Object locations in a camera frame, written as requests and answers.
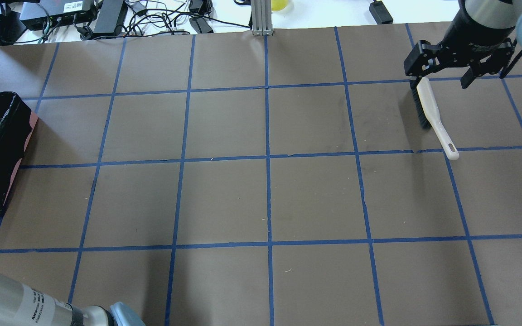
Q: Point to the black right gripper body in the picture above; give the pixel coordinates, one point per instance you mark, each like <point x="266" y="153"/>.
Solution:
<point x="468" y="37"/>

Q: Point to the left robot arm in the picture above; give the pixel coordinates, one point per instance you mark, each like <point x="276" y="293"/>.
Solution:
<point x="22" y="305"/>

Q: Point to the yellow tape roll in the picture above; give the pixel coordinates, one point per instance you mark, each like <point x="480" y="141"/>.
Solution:
<point x="278" y="5"/>

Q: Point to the aluminium frame post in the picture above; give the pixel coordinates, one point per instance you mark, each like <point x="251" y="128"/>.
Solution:
<point x="261" y="18"/>

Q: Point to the white brush black bristles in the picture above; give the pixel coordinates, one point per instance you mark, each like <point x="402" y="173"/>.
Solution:
<point x="429" y="114"/>

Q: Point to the black power adapter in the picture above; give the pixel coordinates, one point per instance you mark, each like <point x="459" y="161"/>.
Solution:
<point x="110" y="19"/>

